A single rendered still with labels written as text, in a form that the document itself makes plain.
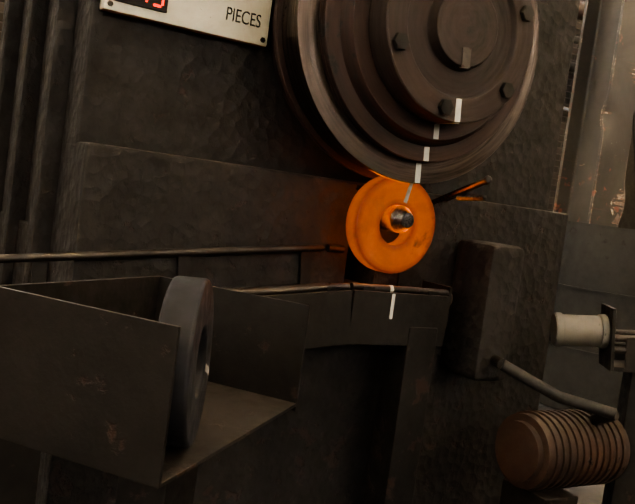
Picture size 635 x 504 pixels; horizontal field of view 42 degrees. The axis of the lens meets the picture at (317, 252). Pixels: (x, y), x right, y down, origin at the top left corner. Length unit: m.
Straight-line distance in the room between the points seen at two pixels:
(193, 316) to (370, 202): 0.62
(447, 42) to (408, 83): 0.09
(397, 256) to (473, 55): 0.33
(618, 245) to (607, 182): 1.68
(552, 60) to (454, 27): 0.52
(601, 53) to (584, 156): 0.68
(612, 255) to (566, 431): 2.55
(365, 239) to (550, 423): 0.43
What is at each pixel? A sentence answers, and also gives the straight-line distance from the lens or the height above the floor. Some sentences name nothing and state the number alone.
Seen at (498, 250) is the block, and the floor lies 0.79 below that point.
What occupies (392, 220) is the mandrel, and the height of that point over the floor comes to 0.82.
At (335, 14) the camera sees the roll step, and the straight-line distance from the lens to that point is 1.22.
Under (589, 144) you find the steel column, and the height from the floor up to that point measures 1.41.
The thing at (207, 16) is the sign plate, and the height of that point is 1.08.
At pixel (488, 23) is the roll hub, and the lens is 1.29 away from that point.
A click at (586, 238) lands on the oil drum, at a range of 3.97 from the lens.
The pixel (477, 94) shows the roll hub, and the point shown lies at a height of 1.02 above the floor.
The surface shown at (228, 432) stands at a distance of 0.84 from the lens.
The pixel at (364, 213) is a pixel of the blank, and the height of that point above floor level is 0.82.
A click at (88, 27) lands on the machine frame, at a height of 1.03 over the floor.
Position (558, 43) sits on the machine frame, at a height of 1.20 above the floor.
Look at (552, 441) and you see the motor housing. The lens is 1.41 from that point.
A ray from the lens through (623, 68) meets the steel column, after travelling 5.65.
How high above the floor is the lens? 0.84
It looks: 4 degrees down
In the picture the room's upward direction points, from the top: 8 degrees clockwise
